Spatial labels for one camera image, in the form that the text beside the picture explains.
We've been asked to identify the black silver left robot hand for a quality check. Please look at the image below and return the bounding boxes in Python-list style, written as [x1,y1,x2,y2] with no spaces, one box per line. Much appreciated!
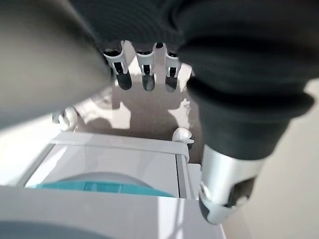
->
[68,0,319,225]

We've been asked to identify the white cart caster wheel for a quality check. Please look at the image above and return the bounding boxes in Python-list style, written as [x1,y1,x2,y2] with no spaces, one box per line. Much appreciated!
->
[52,106,77,131]
[172,127,195,150]

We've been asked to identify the white medical cart blue drawers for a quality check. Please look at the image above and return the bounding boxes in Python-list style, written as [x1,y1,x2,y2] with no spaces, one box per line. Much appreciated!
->
[22,130,203,200]

